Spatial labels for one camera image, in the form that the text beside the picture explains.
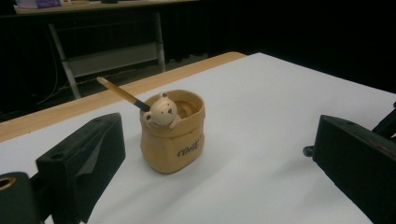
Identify black and tan pencil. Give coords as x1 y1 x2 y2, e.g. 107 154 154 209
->
96 77 152 112

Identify white metal frame desk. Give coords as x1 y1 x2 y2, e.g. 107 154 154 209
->
13 0 200 101

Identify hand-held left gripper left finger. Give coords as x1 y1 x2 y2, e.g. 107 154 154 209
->
35 112 126 224

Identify tan bear holder cup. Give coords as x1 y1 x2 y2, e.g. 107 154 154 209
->
139 89 206 175

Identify wooden table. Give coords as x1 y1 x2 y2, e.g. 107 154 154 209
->
0 51 248 144

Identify white board sheet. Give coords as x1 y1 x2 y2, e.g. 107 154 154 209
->
0 51 396 224

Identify purple and white boxes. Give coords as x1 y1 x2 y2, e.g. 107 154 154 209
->
14 0 73 9

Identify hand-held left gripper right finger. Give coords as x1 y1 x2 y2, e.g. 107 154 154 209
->
312 114 396 224

